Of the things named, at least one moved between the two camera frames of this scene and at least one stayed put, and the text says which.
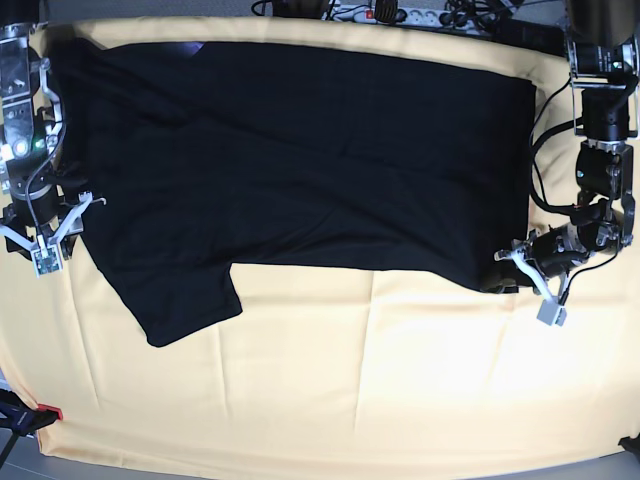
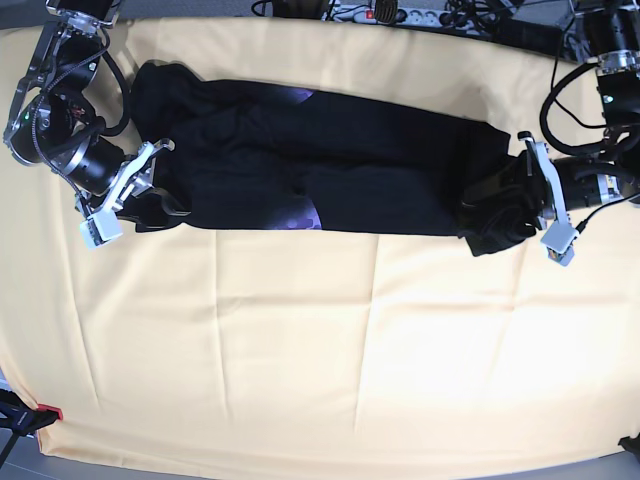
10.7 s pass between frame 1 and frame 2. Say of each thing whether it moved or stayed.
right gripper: moved
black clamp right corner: stayed
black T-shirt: moved
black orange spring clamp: stayed
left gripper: moved
